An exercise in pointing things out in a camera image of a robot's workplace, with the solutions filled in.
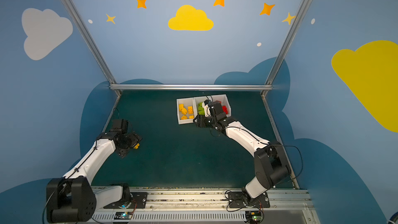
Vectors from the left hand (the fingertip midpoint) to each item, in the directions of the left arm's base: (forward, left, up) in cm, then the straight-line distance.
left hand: (139, 141), depth 86 cm
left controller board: (-34, 0, -8) cm, 34 cm away
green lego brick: (+33, -34, -5) cm, 48 cm away
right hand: (+12, -34, +8) cm, 37 cm away
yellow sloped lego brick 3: (+22, -23, -6) cm, 32 cm away
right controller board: (-33, -62, -8) cm, 70 cm away
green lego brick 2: (+26, -35, -3) cm, 43 cm away
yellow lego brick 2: (+22, -28, -6) cm, 37 cm away
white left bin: (+28, -25, -6) cm, 38 cm away
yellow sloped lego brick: (+30, -20, -4) cm, 37 cm away
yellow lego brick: (+28, -27, -6) cm, 40 cm away
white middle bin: (+33, -31, -1) cm, 45 cm away
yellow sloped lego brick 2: (+27, -23, -6) cm, 36 cm away
